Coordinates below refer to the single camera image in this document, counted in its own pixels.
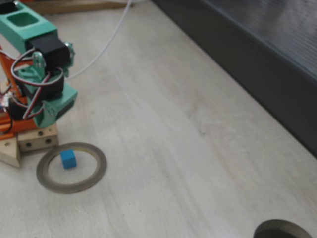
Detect pale wooden block with holes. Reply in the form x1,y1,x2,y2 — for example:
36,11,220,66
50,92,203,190
17,123,59,152

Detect white USB cable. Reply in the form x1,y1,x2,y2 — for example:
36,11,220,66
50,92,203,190
66,0,147,80

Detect grey glass desk partition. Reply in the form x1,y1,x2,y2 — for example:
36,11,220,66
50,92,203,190
151,0,317,161

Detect grey ring of tape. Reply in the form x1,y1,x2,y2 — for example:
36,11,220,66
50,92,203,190
36,142,107,194

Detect red controller board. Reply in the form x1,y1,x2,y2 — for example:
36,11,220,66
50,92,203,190
0,93,10,115

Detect pale wooden plank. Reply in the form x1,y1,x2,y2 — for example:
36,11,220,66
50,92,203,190
0,135,22,168

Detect blue cube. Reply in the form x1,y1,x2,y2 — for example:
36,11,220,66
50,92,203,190
60,149,77,170

